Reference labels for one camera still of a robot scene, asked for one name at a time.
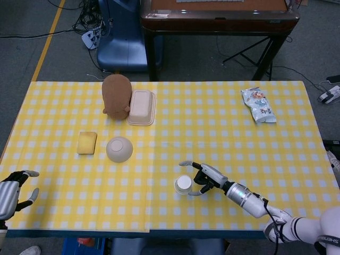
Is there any white shoe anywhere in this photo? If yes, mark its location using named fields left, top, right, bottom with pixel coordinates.
left=19, top=245, right=42, bottom=255

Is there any white sneaker with laces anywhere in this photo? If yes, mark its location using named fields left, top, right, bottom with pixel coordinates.
left=326, top=150, right=340, bottom=171

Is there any dark wooden mahjong table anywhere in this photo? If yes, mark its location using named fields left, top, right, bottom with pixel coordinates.
left=140, top=0, right=300, bottom=82

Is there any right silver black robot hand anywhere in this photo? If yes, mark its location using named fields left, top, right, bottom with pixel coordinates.
left=178, top=160, right=229, bottom=197

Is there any tangled black cable bundle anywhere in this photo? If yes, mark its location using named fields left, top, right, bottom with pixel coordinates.
left=72, top=0, right=108, bottom=35

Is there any beige rectangular food container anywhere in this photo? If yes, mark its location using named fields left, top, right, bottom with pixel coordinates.
left=126, top=89, right=158, bottom=126

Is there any long black floor cable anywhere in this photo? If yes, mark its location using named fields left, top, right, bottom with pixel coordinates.
left=0, top=28, right=83, bottom=40

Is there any thin white cable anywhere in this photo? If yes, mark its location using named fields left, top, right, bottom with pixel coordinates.
left=86, top=69, right=114, bottom=80

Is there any yellow white checkered tablecloth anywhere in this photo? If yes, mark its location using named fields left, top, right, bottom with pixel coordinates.
left=0, top=81, right=340, bottom=234

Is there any white floral paper cup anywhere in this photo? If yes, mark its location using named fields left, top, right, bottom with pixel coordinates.
left=174, top=175, right=193, bottom=196

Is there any white power strip with plugs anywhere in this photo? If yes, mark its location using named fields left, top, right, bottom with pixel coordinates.
left=81, top=26, right=103, bottom=50

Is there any white printed snack bag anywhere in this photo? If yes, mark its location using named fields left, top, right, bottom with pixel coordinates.
left=240, top=87, right=277, bottom=124

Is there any brown plush toy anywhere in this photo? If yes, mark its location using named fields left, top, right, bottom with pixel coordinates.
left=102, top=74, right=133, bottom=120

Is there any yellow sponge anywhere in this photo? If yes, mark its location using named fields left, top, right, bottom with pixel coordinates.
left=76, top=131, right=98, bottom=155

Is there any blue machine base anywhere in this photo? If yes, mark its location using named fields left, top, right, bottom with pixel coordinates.
left=97, top=0, right=163, bottom=74

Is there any beige upturned bowl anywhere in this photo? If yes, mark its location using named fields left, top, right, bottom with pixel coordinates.
left=106, top=136, right=134, bottom=163

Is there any white black power strip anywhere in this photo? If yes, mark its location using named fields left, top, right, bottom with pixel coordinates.
left=318, top=85, right=340, bottom=104

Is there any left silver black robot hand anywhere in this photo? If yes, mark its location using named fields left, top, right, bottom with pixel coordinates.
left=0, top=171, right=40, bottom=220

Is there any dark blue seat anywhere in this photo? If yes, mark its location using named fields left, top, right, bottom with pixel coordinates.
left=110, top=238, right=225, bottom=255

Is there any blue plastic crate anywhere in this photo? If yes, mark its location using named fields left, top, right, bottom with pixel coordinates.
left=62, top=237, right=107, bottom=255

